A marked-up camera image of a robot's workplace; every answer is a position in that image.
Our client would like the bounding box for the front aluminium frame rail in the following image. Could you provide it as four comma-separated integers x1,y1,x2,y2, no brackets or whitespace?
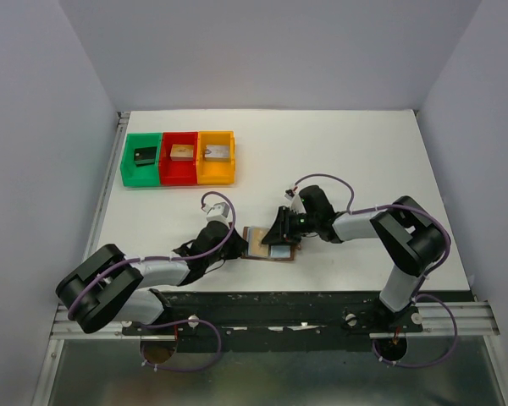
50,302,500,341

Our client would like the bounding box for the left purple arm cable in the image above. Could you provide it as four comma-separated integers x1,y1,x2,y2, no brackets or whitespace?
67,191,237,321

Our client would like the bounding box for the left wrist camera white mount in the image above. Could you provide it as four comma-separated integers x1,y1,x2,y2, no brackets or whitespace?
202,202,230,224

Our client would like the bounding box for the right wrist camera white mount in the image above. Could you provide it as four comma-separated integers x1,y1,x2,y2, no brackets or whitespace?
284,184,305,213

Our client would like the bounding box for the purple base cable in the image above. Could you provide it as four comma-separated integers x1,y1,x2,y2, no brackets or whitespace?
135,319,225,373
371,294,459,369

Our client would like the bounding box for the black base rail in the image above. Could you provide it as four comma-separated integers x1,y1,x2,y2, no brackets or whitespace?
132,292,417,353

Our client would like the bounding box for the silver card in yellow bin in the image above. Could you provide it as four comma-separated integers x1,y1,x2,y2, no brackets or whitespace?
203,145,231,162

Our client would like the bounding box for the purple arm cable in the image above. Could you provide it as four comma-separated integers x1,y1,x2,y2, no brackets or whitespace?
67,191,237,321
285,173,453,297

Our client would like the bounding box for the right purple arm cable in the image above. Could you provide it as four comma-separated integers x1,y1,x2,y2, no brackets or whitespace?
285,173,453,297

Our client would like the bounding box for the green plastic bin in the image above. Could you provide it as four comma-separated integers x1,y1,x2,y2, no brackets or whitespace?
120,133,163,188

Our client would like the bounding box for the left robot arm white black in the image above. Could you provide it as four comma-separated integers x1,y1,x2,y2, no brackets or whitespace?
55,221,248,333

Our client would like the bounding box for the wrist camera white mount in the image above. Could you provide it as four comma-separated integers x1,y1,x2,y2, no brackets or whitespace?
202,202,230,224
284,184,305,213

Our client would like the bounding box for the yellow plastic bin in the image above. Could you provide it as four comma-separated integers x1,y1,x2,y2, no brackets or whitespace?
196,131,235,185

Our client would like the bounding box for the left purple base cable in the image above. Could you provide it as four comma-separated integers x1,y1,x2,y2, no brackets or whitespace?
135,319,225,373

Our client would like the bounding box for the left aluminium side rail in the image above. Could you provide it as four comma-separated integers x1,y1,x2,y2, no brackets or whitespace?
81,111,131,261

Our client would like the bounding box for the black card in green bin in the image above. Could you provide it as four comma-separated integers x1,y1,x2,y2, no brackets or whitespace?
134,146,157,167

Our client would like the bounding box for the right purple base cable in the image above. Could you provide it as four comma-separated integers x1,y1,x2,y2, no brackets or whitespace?
371,294,459,369

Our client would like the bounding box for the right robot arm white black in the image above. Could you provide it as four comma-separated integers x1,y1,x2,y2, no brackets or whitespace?
262,185,450,328

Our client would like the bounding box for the gold card in red bin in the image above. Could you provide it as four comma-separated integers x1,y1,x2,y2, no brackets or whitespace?
169,144,195,162

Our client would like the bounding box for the gold card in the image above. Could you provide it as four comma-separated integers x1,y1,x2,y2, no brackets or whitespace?
169,144,195,162
246,227,270,259

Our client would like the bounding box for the red plastic bin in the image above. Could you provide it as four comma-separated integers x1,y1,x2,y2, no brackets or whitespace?
158,132,198,186

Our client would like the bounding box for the brown leather card holder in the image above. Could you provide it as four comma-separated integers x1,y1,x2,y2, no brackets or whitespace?
241,226,298,262

